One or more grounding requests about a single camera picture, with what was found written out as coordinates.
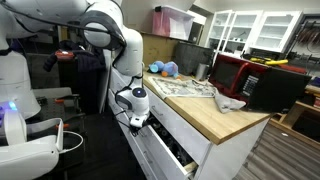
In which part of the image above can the white glass-door wall cabinet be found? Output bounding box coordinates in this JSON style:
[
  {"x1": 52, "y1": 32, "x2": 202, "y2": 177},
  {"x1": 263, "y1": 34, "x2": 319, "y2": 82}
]
[{"x1": 205, "y1": 10, "x2": 302, "y2": 54}]

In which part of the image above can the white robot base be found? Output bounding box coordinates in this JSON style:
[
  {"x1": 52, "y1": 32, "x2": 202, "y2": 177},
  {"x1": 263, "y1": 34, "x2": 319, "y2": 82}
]
[{"x1": 0, "y1": 33, "x2": 84, "y2": 180}]

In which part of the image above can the pink plastic storage bin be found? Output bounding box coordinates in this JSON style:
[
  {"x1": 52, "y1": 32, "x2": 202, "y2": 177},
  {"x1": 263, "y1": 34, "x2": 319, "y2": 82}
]
[{"x1": 152, "y1": 5, "x2": 194, "y2": 40}]

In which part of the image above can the red black microwave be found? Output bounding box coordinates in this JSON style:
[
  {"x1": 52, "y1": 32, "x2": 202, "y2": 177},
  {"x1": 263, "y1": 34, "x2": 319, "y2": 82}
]
[{"x1": 209, "y1": 54, "x2": 311, "y2": 113}]

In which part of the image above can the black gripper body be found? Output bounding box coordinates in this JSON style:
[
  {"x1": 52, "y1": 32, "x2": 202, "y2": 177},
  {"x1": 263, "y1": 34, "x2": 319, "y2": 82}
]
[{"x1": 129, "y1": 126, "x2": 140, "y2": 137}]

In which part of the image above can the metal cup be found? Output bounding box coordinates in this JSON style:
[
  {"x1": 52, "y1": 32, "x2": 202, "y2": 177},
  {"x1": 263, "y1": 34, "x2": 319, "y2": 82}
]
[{"x1": 196, "y1": 63, "x2": 209, "y2": 81}]

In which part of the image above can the grey crumpled rag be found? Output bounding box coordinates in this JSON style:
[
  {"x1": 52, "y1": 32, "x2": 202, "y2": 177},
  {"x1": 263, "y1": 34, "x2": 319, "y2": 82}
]
[{"x1": 215, "y1": 94, "x2": 246, "y2": 113}]

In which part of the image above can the blue plush toy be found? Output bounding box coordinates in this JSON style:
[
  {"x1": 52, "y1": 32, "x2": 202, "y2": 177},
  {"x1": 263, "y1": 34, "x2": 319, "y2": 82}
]
[{"x1": 149, "y1": 61, "x2": 180, "y2": 79}]

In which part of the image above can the white drawer cabinet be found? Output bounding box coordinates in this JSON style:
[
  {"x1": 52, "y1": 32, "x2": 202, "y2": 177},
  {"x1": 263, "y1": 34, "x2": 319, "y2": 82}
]
[{"x1": 108, "y1": 69, "x2": 270, "y2": 180}]

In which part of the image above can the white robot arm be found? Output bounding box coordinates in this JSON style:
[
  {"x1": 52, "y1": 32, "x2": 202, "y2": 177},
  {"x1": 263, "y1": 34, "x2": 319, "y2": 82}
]
[{"x1": 0, "y1": 0, "x2": 149, "y2": 128}]

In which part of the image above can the wooden counter top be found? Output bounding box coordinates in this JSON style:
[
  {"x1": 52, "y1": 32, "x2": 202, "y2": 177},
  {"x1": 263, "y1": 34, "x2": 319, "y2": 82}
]
[{"x1": 143, "y1": 72, "x2": 271, "y2": 144}]

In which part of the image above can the dark grey fabric bin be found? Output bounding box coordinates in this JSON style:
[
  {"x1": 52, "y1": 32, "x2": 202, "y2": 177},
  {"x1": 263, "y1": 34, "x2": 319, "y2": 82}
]
[{"x1": 173, "y1": 42, "x2": 213, "y2": 76}]

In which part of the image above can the white patterned cloth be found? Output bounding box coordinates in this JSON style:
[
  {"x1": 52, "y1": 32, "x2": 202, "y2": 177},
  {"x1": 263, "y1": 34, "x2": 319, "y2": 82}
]
[{"x1": 148, "y1": 77, "x2": 217, "y2": 99}]

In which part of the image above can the dark jacket on chair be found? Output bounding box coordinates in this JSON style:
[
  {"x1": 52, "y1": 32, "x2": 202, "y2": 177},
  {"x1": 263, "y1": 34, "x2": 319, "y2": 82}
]
[{"x1": 43, "y1": 40, "x2": 105, "y2": 72}]

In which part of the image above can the yellow tool on shelf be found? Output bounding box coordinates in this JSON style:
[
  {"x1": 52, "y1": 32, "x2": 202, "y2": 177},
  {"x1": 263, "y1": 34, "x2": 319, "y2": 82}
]
[{"x1": 250, "y1": 57, "x2": 288, "y2": 65}]

